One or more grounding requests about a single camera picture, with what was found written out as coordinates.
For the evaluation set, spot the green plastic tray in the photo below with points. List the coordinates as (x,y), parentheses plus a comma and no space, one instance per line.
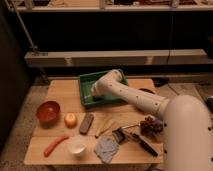
(85,82)

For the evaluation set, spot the brown rectangular block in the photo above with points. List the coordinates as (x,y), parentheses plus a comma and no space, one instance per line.
(86,123)

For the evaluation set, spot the dark grape bunch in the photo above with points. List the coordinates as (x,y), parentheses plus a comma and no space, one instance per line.
(151,127)

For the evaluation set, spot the orange carrot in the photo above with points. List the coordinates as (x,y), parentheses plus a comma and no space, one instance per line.
(49,149)

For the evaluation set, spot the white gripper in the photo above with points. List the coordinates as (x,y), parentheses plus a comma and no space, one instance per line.
(96,89)

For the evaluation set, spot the blue grey cloth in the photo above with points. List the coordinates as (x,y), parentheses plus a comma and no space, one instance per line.
(106,148)

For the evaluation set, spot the upper metal shelf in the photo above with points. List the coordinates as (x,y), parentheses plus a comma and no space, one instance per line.
(108,5)

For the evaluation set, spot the black handled peeler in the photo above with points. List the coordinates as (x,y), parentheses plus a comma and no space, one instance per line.
(121,134)

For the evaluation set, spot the white cup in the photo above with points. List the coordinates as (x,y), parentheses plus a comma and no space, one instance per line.
(77,146)

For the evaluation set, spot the lower metal shelf beam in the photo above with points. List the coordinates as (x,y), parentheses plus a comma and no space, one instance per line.
(117,58)

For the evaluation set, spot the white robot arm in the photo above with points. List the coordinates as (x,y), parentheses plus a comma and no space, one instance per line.
(187,132)

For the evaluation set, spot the yellow apple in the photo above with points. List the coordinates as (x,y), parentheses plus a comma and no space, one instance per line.
(70,120)

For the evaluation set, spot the red bowl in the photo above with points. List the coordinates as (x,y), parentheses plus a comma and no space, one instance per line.
(48,113)

